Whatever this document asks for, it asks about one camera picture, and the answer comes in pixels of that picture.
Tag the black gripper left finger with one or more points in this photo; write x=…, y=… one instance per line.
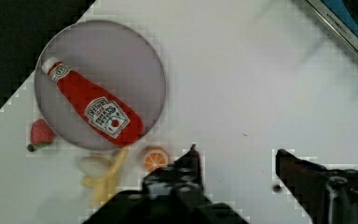
x=185, y=172

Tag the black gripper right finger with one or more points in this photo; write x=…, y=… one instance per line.
x=329, y=196

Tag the black toaster oven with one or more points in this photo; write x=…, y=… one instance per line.
x=339, y=16

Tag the orange slice toy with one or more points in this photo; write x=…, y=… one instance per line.
x=155, y=157

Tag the yellow peeled toy banana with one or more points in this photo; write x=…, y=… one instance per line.
x=102, y=174

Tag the red ketchup bottle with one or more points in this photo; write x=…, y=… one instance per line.
x=100, y=109

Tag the grey round plate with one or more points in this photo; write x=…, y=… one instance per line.
x=112, y=56

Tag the red toy strawberry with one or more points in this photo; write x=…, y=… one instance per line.
x=40, y=136

